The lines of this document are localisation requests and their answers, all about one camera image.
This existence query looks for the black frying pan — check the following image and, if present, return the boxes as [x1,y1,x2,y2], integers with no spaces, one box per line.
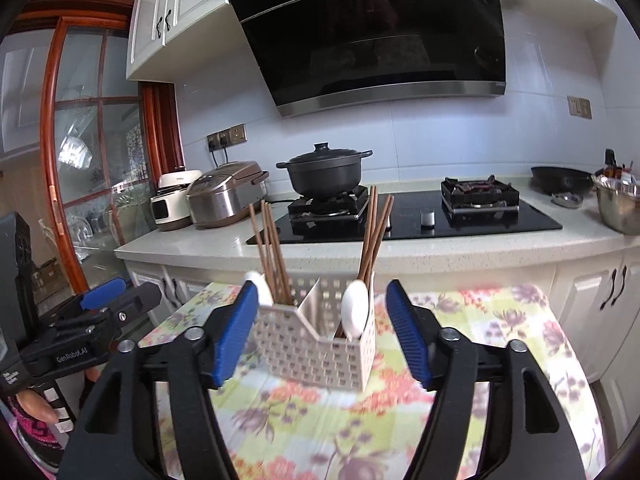
[531,166,596,195]

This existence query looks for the gold wall switch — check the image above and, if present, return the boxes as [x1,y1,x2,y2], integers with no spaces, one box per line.
[567,95,593,120]

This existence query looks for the floral tablecloth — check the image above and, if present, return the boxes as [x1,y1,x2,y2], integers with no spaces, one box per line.
[137,282,608,480]

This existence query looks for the large steel mixing bowl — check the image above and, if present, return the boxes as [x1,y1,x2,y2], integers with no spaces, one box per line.
[591,172,640,236]

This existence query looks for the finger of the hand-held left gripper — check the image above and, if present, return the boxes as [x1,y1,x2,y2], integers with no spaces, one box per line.
[54,283,164,342]
[37,277,127,327]

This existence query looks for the black burner grate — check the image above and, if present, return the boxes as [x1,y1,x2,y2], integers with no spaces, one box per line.
[287,185,371,221]
[440,176,521,211]

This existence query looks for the silver rice cooker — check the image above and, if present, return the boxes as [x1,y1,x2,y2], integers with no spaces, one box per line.
[186,161,270,230]

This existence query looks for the red wooden glass door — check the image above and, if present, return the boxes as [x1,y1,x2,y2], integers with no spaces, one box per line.
[40,5,183,301]

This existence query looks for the dark cooking utensils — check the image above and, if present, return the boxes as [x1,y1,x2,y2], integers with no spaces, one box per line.
[602,149,639,182]

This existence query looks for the white upper cabinets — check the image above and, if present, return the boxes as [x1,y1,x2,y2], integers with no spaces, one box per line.
[126,0,621,81]

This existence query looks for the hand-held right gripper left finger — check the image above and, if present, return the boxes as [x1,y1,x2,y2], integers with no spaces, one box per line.
[57,279,259,480]

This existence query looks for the gold wall socket panel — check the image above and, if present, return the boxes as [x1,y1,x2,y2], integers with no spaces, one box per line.
[206,123,247,151]

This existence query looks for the person's left hand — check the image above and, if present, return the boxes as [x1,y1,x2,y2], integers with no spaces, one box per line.
[12,391,58,425]

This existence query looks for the black range hood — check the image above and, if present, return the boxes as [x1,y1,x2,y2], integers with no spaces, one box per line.
[222,0,507,119]

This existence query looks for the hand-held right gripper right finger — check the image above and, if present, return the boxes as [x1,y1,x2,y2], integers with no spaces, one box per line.
[386,279,586,480]

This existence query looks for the black glass gas cooktop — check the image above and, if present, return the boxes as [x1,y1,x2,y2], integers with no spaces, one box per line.
[246,190,563,246]

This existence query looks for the white small cooker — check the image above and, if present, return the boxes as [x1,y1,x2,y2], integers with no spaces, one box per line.
[150,166,203,232]

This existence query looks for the white ceramic spoon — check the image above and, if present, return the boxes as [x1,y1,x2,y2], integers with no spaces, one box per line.
[243,271,275,307]
[341,280,371,337]

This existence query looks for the black lidded pot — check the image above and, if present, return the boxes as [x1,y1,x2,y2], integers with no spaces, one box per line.
[276,142,374,197]

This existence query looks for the white perforated plastic basket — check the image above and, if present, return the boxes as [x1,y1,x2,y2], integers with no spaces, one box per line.
[250,276,377,392]

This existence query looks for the person's left forearm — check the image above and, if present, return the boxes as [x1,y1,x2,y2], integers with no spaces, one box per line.
[5,400,68,473]

